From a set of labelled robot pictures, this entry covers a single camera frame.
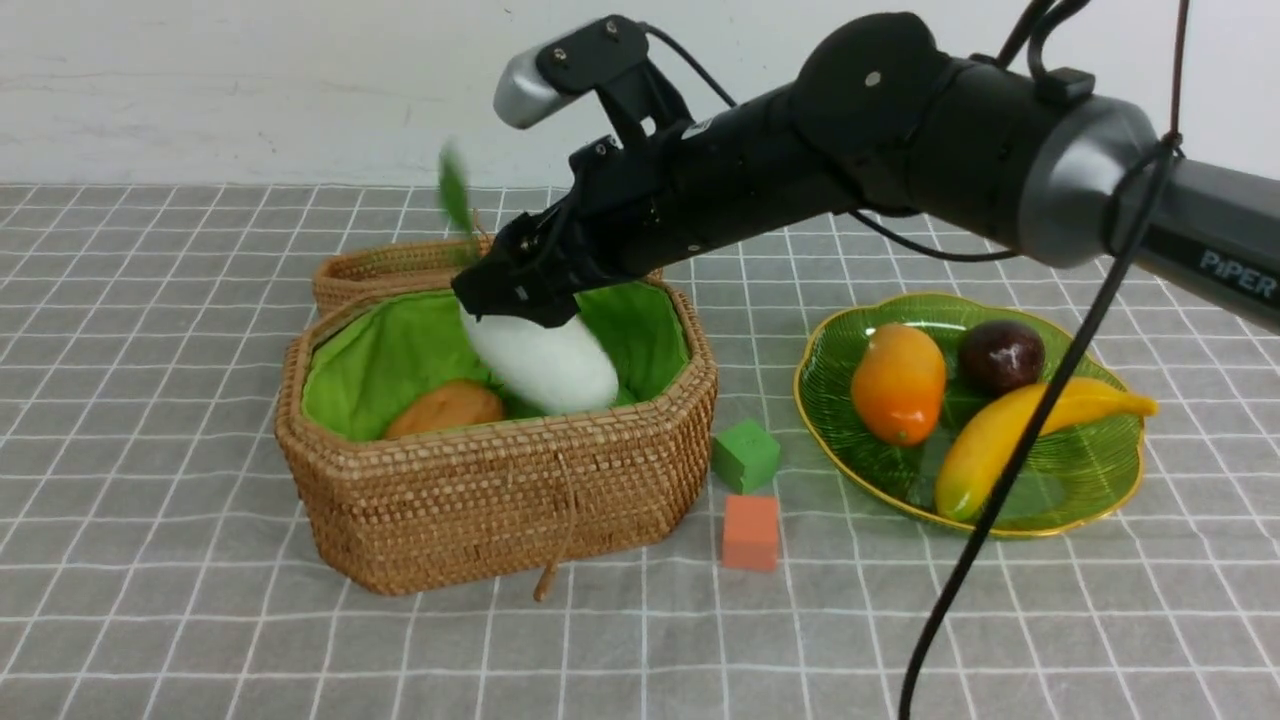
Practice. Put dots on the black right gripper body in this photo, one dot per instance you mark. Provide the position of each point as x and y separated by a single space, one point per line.
639 202

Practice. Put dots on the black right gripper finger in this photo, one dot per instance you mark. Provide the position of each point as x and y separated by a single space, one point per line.
500 282
548 310

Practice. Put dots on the white radish with green leaves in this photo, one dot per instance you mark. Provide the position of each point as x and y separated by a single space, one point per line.
560 370

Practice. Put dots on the brown potato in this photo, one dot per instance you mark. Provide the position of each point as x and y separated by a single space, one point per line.
453 404

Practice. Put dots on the orange yellow mango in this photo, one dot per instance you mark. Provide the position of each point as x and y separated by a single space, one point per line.
899 386

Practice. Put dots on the dark purple passion fruit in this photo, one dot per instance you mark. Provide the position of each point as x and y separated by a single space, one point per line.
1000 356

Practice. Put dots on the yellow banana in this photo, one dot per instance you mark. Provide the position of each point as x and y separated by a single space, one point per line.
1000 440

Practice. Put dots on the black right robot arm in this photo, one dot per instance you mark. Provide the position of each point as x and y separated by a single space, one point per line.
878 119

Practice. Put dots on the woven rattan basket lid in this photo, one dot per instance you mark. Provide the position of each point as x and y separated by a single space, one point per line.
390 265

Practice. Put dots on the green foam cube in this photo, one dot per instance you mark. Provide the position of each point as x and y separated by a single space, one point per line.
745 457

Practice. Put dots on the woven rattan basket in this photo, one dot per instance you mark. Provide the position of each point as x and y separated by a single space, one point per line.
408 515

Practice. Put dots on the orange foam cube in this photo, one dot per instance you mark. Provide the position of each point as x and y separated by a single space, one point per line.
751 533

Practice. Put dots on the grey checked tablecloth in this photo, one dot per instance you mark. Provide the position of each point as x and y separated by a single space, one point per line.
157 565

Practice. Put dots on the green glass leaf plate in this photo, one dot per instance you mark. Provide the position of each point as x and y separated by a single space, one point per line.
903 478

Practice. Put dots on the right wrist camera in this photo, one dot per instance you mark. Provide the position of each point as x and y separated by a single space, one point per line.
607 57

